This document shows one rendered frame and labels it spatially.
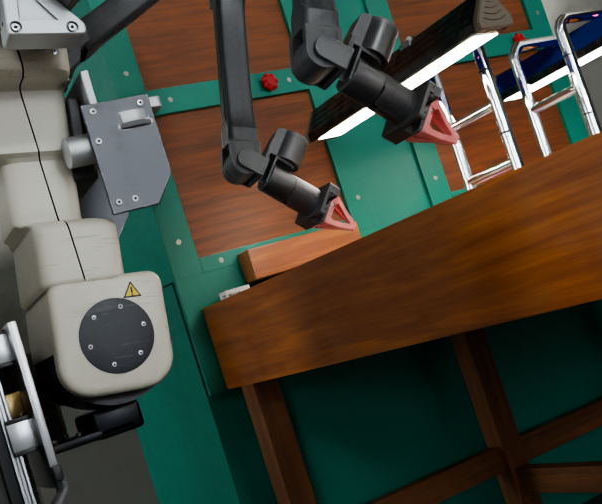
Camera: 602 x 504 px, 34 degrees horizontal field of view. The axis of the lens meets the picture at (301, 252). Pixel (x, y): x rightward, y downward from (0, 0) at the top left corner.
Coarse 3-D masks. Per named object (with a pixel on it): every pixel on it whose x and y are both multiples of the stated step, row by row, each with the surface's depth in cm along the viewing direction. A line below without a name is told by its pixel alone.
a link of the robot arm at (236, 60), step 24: (216, 0) 184; (240, 0) 185; (216, 24) 184; (240, 24) 184; (216, 48) 185; (240, 48) 183; (240, 72) 182; (240, 96) 180; (240, 120) 179; (240, 144) 177; (240, 168) 176
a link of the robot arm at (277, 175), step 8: (272, 160) 181; (280, 160) 181; (272, 168) 180; (280, 168) 180; (288, 168) 183; (264, 176) 180; (272, 176) 178; (280, 176) 179; (288, 176) 180; (264, 184) 180; (272, 184) 179; (280, 184) 179; (288, 184) 180; (264, 192) 181; (272, 192) 180; (280, 192) 180; (288, 192) 180; (280, 200) 181
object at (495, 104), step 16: (400, 48) 187; (480, 48) 193; (480, 64) 193; (432, 80) 206; (496, 96) 192; (448, 112) 205; (480, 112) 196; (496, 112) 192; (512, 144) 192; (464, 160) 205; (512, 160) 192; (464, 176) 205; (480, 176) 201
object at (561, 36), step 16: (560, 16) 207; (576, 16) 208; (592, 16) 211; (560, 32) 205; (512, 48) 219; (528, 48) 221; (560, 48) 206; (512, 64) 219; (576, 64) 205; (576, 80) 205; (528, 96) 217; (560, 96) 209; (528, 112) 218; (592, 112) 204; (592, 128) 204; (544, 144) 217
